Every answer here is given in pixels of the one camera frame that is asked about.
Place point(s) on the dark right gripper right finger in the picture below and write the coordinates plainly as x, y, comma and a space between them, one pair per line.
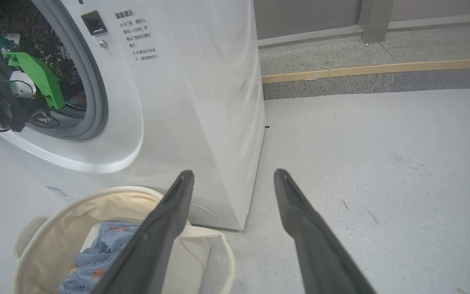
316, 245

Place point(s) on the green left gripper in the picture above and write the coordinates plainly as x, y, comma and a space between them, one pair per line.
39, 77

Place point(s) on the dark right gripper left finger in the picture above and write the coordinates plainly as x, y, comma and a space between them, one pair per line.
153, 245

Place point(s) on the blue cartoon print garment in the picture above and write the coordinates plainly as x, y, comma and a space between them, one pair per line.
96, 261

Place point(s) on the cream canvas laundry basket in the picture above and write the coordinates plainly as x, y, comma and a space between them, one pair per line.
47, 245

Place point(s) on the white front-load washing machine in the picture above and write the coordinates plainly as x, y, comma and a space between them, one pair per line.
202, 122

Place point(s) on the round white filter cover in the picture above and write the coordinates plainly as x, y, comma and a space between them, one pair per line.
202, 214

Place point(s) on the white folded pad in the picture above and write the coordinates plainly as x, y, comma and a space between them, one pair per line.
89, 237

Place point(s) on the blue energy label sticker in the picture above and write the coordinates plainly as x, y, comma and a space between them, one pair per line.
60, 193

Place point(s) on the printed warning text sticker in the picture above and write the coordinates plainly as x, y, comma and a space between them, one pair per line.
139, 36

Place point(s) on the grey speckled stone step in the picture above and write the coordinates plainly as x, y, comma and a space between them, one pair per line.
320, 57

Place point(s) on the yellow wooden edge strip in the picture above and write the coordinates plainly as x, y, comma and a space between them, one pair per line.
382, 68

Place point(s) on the grey metal frame post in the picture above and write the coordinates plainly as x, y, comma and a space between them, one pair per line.
375, 20

